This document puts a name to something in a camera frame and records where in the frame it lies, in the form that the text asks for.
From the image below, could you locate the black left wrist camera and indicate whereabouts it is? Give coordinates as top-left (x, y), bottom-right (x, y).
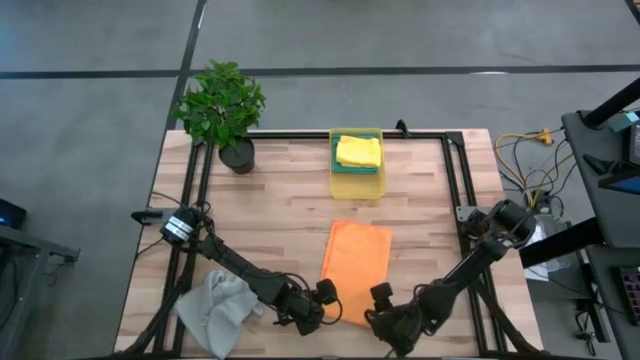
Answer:
top-left (314, 278), bottom-right (340, 306)

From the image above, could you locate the teal microfiber towel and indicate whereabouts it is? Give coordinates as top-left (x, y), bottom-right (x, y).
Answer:
top-left (330, 134), bottom-right (380, 176)

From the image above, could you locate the dark tablet with blue screen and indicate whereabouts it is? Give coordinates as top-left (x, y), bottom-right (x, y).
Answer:
top-left (597, 167), bottom-right (640, 196)

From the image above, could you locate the yellow microfiber towel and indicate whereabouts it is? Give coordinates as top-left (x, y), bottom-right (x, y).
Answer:
top-left (335, 135), bottom-right (383, 169)

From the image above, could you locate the orange microfiber towel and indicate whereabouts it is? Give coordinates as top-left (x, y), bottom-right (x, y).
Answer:
top-left (319, 219), bottom-right (393, 329)

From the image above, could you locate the black plant pot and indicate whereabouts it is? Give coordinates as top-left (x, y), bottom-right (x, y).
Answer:
top-left (218, 137), bottom-right (257, 176)

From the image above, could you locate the black left wrist camera cable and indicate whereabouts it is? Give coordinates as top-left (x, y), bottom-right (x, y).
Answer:
top-left (319, 298), bottom-right (345, 326)

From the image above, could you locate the grey metal cart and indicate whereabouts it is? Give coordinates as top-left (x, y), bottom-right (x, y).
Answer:
top-left (0, 223), bottom-right (81, 360)

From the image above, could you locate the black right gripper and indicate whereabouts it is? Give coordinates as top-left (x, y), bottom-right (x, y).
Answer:
top-left (367, 304), bottom-right (426, 357)

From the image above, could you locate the green leafy plant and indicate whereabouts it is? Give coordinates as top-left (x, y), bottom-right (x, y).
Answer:
top-left (172, 58), bottom-right (268, 151)

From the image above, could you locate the black pole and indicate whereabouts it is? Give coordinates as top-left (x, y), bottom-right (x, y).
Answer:
top-left (582, 77), bottom-right (640, 129)

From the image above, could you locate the yellow translucent plastic bin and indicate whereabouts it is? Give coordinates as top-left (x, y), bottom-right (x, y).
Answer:
top-left (328, 126), bottom-right (388, 201)

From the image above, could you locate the black desk leg beam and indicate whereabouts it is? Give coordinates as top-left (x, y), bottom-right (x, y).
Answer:
top-left (518, 217), bottom-right (606, 269)

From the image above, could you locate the grey metal mounting plate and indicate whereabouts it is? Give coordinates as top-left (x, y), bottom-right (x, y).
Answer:
top-left (454, 204), bottom-right (481, 224)

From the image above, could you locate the black device with blue light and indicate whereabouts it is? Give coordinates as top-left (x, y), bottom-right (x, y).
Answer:
top-left (0, 198), bottom-right (29, 230)

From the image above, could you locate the grey microfiber towel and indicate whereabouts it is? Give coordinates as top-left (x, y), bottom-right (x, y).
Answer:
top-left (173, 269), bottom-right (265, 360)

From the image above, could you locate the black keyboard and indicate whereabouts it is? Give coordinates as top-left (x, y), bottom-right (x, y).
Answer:
top-left (613, 264), bottom-right (640, 326)

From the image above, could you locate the black desk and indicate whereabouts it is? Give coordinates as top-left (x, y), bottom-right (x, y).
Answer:
top-left (560, 107), bottom-right (640, 250)

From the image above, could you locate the yellow extension cable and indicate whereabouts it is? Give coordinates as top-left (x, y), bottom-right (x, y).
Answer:
top-left (494, 128), bottom-right (576, 211)

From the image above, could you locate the teal box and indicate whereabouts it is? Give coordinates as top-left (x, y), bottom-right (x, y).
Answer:
top-left (609, 110), bottom-right (640, 134)

